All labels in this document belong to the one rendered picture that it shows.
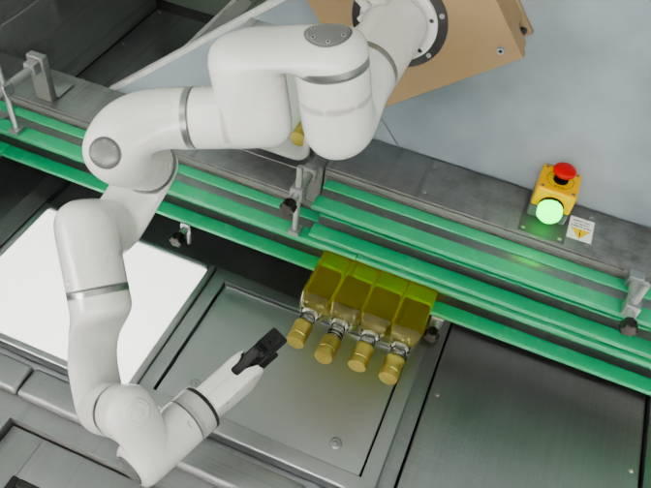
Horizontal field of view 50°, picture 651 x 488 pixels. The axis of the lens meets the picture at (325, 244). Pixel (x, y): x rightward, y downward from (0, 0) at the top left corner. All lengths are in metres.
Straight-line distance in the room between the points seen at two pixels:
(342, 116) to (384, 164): 0.47
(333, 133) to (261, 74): 0.12
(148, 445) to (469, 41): 0.75
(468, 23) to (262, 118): 0.38
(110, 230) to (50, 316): 0.50
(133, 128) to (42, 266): 0.67
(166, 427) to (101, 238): 0.28
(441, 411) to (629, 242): 0.47
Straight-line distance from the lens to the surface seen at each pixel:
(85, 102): 1.63
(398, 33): 1.03
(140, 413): 0.98
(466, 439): 1.38
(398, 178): 1.31
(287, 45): 0.86
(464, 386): 1.43
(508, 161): 1.34
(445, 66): 1.16
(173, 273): 1.49
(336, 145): 0.90
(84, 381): 1.07
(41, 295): 1.50
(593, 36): 1.19
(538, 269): 1.26
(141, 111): 0.94
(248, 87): 0.87
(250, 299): 1.44
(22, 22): 1.88
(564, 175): 1.27
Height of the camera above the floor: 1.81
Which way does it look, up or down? 40 degrees down
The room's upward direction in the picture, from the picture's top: 151 degrees counter-clockwise
